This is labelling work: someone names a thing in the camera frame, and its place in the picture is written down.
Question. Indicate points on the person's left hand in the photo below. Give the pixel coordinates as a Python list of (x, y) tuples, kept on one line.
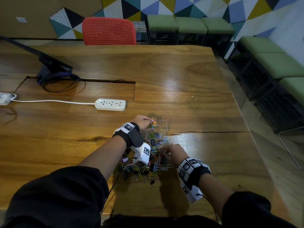
[(141, 122)]

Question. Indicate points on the person's right hand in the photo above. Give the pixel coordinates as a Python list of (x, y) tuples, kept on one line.
[(175, 155)]

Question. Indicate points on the person's left fingers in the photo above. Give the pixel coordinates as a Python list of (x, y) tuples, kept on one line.
[(150, 121)]

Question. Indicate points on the person's right fingers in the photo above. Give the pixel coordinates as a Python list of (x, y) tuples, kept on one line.
[(164, 149)]

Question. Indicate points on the person's right forearm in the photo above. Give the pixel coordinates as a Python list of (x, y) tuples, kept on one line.
[(213, 189)]

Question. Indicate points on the person's left forearm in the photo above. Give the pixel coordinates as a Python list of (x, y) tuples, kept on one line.
[(106, 156)]

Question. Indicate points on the pile of coloured paper clips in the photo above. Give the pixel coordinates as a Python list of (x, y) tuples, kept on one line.
[(160, 163)]

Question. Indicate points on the clear plastic box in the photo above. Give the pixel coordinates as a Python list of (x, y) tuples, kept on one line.
[(163, 127)]

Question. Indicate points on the pile of black binder clips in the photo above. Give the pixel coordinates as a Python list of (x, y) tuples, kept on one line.
[(139, 174)]

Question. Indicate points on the white power strip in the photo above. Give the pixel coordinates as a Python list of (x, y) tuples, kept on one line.
[(110, 104), (4, 99)]

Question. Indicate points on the grey speckled top stool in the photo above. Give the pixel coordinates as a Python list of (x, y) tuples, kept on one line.
[(140, 28)]

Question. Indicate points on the red perforated chair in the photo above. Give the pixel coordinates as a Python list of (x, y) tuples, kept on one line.
[(109, 32)]

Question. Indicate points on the black right sleeve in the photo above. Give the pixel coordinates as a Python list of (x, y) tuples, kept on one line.
[(249, 211)]

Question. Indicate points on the black sleeve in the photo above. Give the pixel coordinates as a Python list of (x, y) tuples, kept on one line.
[(57, 199), (249, 211)]

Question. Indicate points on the dark monitor base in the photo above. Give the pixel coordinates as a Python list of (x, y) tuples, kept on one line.
[(54, 73)]

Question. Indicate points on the black left sleeve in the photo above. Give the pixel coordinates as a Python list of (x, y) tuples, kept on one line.
[(57, 199)]

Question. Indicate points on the black monitor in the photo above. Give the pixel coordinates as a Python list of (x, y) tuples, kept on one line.
[(35, 53)]

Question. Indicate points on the row of green cushioned stools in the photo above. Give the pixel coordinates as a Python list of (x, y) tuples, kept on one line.
[(280, 65)]

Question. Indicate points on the white left wrist camera band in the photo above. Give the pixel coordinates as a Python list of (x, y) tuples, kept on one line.
[(133, 137)]

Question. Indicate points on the white wrist camera band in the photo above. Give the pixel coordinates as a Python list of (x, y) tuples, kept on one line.
[(133, 137), (191, 172)]

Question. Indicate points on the white right wrist camera band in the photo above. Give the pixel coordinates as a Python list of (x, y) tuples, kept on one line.
[(191, 172)]

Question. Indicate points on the metal chair frame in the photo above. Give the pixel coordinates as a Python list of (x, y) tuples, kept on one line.
[(288, 151)]

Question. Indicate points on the white wall plate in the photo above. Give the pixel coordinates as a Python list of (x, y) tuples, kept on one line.
[(21, 20)]

